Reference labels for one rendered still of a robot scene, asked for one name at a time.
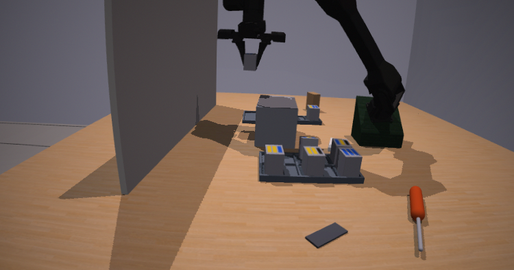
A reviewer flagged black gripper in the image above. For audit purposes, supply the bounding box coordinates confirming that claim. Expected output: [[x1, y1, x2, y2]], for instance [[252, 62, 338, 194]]
[[218, 10, 286, 66]]

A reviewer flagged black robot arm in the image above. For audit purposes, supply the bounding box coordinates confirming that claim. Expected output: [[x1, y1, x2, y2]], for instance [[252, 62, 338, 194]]
[[223, 0, 405, 123]]

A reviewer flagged orange-handled screwdriver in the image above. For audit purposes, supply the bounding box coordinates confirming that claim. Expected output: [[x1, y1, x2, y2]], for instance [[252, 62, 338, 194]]
[[409, 186, 425, 252]]

